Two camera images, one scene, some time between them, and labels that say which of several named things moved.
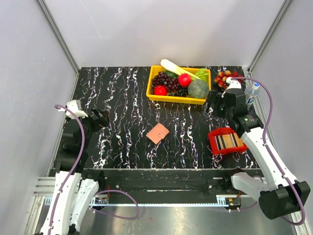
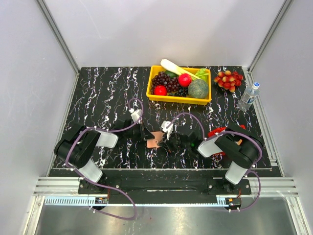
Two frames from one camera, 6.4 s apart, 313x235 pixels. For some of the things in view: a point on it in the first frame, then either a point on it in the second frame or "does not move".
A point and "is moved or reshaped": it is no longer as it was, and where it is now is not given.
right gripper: x=215 y=98 -> x=167 y=140
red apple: x=184 y=80 does not move
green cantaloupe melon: x=198 y=88 does not move
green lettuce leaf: x=203 y=74 does not move
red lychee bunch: x=221 y=79 does not move
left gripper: x=102 y=121 -> x=144 y=134
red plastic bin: x=212 y=135 does not move
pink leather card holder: x=157 y=133 is moved or reshaped
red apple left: x=160 y=90 does not move
